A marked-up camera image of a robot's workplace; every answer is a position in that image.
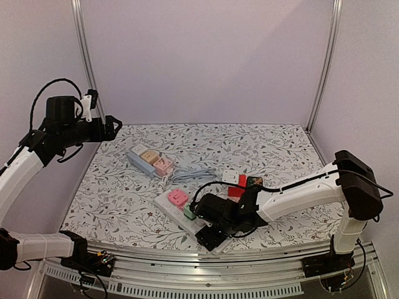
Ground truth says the red cube socket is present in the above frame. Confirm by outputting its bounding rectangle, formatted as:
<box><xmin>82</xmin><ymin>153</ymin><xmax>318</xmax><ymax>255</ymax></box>
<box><xmin>228</xmin><ymin>174</ymin><xmax>247</xmax><ymax>197</ymax></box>

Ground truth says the left aluminium frame post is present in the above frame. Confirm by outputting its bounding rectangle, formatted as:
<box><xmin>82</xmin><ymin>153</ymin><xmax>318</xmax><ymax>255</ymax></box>
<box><xmin>70</xmin><ymin>0</ymin><xmax>108</xmax><ymax>133</ymax></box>

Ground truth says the white plug adapter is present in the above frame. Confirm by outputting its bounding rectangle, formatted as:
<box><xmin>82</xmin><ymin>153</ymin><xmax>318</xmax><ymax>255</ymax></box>
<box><xmin>222</xmin><ymin>169</ymin><xmax>239</xmax><ymax>184</ymax></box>

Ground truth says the aluminium front rail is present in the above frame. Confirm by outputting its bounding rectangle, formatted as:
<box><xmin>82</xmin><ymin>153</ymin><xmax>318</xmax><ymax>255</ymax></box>
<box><xmin>29</xmin><ymin>239</ymin><xmax>380</xmax><ymax>299</ymax></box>

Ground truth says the green cube adapter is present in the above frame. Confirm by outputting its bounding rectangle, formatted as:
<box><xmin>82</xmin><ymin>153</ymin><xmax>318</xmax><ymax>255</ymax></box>
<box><xmin>183</xmin><ymin>204</ymin><xmax>196</xmax><ymax>221</ymax></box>

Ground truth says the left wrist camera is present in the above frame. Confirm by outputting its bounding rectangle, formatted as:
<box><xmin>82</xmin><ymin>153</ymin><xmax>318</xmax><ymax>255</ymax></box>
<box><xmin>81</xmin><ymin>89</ymin><xmax>99</xmax><ymax>122</ymax></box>

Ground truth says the white long power strip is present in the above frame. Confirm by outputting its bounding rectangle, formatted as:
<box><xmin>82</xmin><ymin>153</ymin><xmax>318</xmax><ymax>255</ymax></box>
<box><xmin>155</xmin><ymin>190</ymin><xmax>233</xmax><ymax>255</ymax></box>

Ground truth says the white cube adapter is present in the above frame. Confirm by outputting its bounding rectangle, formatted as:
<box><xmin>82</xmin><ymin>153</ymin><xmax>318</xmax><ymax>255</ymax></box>
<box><xmin>130</xmin><ymin>144</ymin><xmax>148</xmax><ymax>156</ymax></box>

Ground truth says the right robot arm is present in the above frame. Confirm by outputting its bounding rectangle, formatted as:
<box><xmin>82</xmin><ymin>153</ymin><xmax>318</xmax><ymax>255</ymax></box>
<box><xmin>190</xmin><ymin>150</ymin><xmax>393</xmax><ymax>272</ymax></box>

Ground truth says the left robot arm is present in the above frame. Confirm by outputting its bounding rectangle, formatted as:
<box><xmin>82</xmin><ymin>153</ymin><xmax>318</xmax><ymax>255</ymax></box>
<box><xmin>1</xmin><ymin>89</ymin><xmax>122</xmax><ymax>275</ymax></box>

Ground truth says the white coiled cable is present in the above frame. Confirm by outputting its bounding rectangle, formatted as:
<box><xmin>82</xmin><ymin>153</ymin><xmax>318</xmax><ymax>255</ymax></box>
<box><xmin>157</xmin><ymin>174</ymin><xmax>171</xmax><ymax>196</ymax></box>

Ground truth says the right aluminium frame post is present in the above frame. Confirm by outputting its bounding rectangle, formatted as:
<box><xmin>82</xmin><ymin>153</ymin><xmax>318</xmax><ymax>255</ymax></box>
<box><xmin>305</xmin><ymin>0</ymin><xmax>343</xmax><ymax>135</ymax></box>

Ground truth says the blue power strip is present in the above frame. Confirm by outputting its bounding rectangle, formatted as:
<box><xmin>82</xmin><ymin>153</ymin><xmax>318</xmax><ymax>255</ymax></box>
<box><xmin>127</xmin><ymin>151</ymin><xmax>156</xmax><ymax>178</ymax></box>

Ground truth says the grey-blue coiled cable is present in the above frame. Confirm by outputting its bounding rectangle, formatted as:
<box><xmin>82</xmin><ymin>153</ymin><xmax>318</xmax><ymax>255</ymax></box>
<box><xmin>170</xmin><ymin>168</ymin><xmax>219</xmax><ymax>184</ymax></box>

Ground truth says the pink cube adapter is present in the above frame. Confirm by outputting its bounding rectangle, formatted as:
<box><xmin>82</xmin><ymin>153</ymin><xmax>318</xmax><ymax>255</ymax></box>
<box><xmin>153</xmin><ymin>158</ymin><xmax>173</xmax><ymax>176</ymax></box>

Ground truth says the pink flat plug adapter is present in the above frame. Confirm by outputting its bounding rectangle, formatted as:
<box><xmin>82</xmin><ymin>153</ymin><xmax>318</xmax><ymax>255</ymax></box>
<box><xmin>167</xmin><ymin>189</ymin><xmax>189</xmax><ymax>208</ymax></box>

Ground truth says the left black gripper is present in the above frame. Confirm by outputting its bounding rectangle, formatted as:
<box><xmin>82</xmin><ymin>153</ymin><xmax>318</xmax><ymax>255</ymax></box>
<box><xmin>60</xmin><ymin>114</ymin><xmax>123</xmax><ymax>148</ymax></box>

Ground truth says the dark green cube socket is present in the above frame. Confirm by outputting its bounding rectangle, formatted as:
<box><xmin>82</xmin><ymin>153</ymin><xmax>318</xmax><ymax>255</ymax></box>
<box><xmin>246</xmin><ymin>176</ymin><xmax>263</xmax><ymax>188</ymax></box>

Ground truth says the beige cube adapter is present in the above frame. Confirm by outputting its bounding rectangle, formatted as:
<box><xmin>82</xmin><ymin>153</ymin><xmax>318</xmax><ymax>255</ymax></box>
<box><xmin>140</xmin><ymin>150</ymin><xmax>160</xmax><ymax>165</ymax></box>

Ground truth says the aluminium frame post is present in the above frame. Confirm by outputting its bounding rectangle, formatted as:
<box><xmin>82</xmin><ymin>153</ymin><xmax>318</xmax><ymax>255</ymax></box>
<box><xmin>70</xmin><ymin>0</ymin><xmax>108</xmax><ymax>133</ymax></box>
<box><xmin>305</xmin><ymin>0</ymin><xmax>343</xmax><ymax>135</ymax></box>

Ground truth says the floral tablecloth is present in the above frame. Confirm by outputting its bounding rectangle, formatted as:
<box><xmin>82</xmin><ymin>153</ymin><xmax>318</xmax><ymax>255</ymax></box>
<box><xmin>59</xmin><ymin>123</ymin><xmax>355</xmax><ymax>252</ymax></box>

